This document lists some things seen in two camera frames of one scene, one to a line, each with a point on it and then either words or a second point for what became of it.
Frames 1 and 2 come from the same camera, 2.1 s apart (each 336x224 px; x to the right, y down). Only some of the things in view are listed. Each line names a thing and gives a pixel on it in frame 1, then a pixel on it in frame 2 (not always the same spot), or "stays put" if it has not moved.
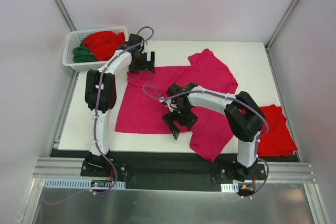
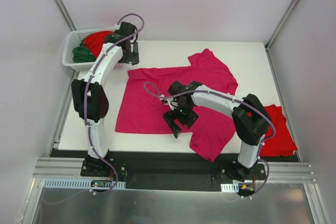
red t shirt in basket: [103, 44] stays put
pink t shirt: [141, 101] stays put
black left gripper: [142, 67] -> [130, 57]
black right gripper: [180, 119] stays put
